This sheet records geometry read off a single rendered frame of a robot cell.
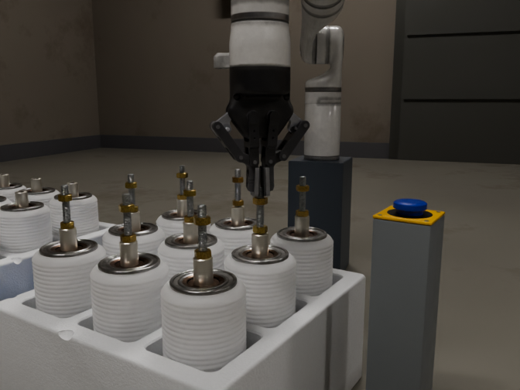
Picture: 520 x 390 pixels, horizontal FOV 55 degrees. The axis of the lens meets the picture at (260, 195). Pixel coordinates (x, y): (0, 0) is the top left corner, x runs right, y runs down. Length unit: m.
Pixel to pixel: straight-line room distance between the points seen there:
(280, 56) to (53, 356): 0.45
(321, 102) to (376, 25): 2.76
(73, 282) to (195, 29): 3.84
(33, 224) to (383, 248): 0.65
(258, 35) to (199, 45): 3.80
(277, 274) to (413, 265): 0.16
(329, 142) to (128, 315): 0.78
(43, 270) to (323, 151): 0.77
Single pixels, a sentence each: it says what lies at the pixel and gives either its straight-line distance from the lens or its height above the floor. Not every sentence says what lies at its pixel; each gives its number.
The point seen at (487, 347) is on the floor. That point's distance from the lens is 1.06.
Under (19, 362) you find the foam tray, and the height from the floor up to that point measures 0.11.
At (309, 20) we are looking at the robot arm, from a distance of 1.14.
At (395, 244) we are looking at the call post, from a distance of 0.62.
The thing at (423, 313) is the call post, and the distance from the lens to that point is 0.64.
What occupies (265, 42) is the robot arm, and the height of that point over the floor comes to 0.52.
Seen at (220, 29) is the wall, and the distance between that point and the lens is 4.33.
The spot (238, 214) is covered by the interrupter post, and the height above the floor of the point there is 0.27.
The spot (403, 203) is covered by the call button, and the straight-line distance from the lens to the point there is 0.62.
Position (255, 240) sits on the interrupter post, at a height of 0.27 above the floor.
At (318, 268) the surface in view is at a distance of 0.73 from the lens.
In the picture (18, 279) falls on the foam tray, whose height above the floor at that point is 0.14.
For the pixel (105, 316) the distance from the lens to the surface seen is 0.63.
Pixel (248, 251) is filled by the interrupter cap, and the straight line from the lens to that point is 0.67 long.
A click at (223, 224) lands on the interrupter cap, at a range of 0.80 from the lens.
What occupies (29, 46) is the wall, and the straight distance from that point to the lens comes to 4.36.
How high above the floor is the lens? 0.45
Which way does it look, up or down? 11 degrees down
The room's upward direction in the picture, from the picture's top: straight up
